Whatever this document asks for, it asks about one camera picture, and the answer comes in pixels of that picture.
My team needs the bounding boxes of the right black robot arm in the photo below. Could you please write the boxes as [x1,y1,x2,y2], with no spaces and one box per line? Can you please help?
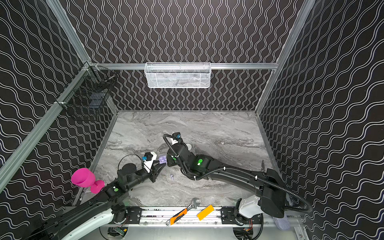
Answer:
[167,144,286,219]

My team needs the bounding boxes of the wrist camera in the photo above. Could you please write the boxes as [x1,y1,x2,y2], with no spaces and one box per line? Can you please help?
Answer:
[142,152,157,173]
[172,132,183,146]

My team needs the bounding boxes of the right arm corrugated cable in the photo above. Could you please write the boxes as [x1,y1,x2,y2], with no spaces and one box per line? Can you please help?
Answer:
[162,133,313,214]

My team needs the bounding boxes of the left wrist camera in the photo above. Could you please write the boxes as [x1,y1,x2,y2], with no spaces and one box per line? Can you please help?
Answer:
[142,152,157,173]

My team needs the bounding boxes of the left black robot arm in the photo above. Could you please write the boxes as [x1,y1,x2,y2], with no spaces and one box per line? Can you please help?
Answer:
[23,161,166,240]

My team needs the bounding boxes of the pink plastic goblet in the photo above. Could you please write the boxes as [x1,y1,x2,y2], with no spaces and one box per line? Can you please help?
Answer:
[71,168,105,194]

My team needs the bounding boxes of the pliers with beige handles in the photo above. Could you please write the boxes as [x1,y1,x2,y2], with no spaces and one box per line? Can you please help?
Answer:
[261,160,267,172]

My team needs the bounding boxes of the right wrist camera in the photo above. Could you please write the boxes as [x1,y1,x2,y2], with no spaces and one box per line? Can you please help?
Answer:
[172,132,183,146]

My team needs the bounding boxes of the black wire basket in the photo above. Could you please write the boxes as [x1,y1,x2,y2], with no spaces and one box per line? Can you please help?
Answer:
[60,66,118,122]

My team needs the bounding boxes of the grey purple cloth pad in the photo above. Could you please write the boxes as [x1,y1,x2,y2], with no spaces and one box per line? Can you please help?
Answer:
[273,216,291,231]

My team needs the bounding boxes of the white wire mesh basket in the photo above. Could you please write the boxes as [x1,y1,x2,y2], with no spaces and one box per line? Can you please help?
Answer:
[144,62,212,89]

